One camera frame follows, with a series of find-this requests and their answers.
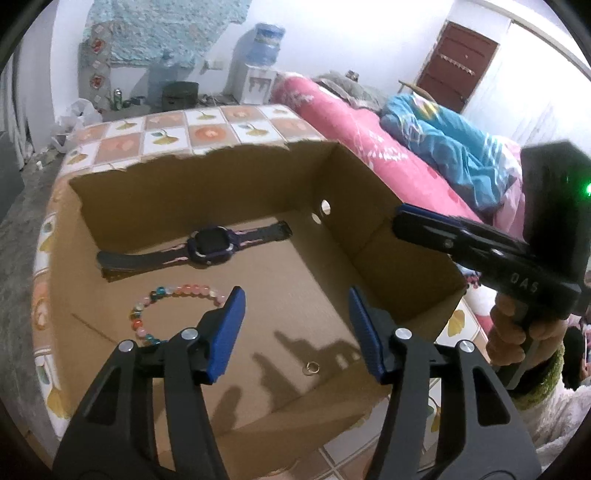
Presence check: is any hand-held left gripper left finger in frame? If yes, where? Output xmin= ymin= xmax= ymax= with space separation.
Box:
xmin=53 ymin=286 xmax=247 ymax=480

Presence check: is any grey cloth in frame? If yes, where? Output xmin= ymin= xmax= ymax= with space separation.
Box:
xmin=314 ymin=69 xmax=384 ymax=112

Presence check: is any purple smartwatch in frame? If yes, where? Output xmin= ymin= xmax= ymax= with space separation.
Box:
xmin=96 ymin=220 xmax=294 ymax=282

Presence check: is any brown door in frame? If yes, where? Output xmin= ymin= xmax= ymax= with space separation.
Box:
xmin=411 ymin=21 xmax=502 ymax=114

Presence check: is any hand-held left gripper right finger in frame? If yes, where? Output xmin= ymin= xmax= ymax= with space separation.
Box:
xmin=348 ymin=286 xmax=541 ymax=480

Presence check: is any white plastic bag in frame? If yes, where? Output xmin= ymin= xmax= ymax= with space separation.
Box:
xmin=51 ymin=98 xmax=103 ymax=151

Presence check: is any person's right forearm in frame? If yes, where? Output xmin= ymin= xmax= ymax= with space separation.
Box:
xmin=508 ymin=346 xmax=591 ymax=467

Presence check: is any dark green pot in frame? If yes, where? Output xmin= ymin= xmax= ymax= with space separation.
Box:
xmin=161 ymin=80 xmax=200 ymax=112

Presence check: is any brown cardboard box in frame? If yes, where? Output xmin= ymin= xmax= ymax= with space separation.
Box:
xmin=34 ymin=141 xmax=468 ymax=480

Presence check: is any teal patterned wall cloth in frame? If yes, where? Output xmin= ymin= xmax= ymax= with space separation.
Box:
xmin=78 ymin=0 xmax=252 ymax=112

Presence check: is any blue patterned blanket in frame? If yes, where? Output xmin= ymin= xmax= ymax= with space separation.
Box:
xmin=381 ymin=92 xmax=522 ymax=208

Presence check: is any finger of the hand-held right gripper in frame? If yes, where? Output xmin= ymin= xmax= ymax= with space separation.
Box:
xmin=397 ymin=203 xmax=505 ymax=241
xmin=392 ymin=215 xmax=509 ymax=265

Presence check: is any white water dispenser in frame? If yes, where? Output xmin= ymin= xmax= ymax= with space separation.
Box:
xmin=232 ymin=62 xmax=278 ymax=106

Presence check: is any person's right hand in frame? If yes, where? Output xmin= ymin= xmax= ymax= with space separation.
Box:
xmin=489 ymin=293 xmax=568 ymax=370

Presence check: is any multicoloured bead bracelet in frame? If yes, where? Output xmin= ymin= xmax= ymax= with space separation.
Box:
xmin=128 ymin=283 xmax=232 ymax=347

